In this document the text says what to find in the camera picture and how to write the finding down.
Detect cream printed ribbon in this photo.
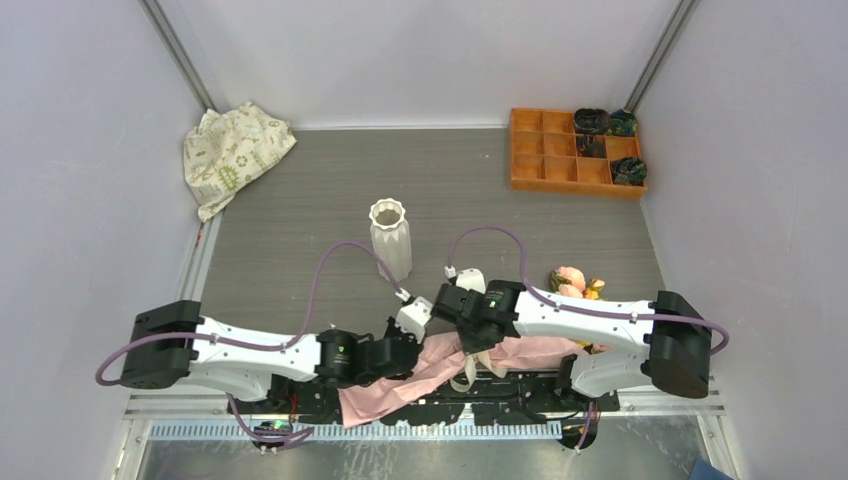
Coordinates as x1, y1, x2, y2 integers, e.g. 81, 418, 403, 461
449, 351, 508, 393

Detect pink flower bouquet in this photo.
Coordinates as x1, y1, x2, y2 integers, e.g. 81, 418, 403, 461
339, 299, 608, 428

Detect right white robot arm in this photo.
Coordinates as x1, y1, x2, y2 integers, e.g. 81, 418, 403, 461
432, 280, 719, 411

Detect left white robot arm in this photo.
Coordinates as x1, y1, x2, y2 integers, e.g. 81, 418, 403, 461
118, 297, 432, 413

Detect white ribbed vase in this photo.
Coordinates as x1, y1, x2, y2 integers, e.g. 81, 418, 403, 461
369, 198, 412, 281

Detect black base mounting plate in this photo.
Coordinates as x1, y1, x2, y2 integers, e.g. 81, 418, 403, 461
236, 370, 590, 426

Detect orange compartment tray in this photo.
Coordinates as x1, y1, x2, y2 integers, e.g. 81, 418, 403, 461
508, 108, 647, 199

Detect dark sock in tray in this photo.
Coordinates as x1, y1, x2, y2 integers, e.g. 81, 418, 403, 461
576, 135, 607, 158

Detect patterned sock front compartment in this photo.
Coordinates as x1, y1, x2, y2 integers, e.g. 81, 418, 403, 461
610, 157, 648, 186

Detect dark rolled sock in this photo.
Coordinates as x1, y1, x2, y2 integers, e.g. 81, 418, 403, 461
573, 108, 611, 135

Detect green blue rolled sock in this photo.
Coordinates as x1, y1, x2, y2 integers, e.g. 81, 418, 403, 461
607, 109, 638, 137

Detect cream patterned cloth bag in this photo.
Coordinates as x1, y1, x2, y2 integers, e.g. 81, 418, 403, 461
183, 101, 297, 223

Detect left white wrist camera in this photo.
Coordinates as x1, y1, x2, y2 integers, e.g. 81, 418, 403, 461
395, 289, 433, 343

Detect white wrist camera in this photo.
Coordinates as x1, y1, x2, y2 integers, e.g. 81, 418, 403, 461
395, 289, 433, 343
444, 266, 486, 294

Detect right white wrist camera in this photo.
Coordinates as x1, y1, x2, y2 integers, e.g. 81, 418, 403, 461
444, 266, 486, 294

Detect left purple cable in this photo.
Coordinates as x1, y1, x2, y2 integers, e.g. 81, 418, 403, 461
94, 240, 412, 454

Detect aluminium front rail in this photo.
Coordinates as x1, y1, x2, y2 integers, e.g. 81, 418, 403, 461
125, 370, 727, 443

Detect right corner frame post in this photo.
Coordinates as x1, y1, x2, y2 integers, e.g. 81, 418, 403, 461
624, 0, 700, 113

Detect corner frame post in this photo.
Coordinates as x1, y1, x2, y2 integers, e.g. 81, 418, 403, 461
624, 0, 700, 113
138, 0, 217, 110

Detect left corner frame post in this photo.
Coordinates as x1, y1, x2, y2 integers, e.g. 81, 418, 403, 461
138, 0, 217, 110

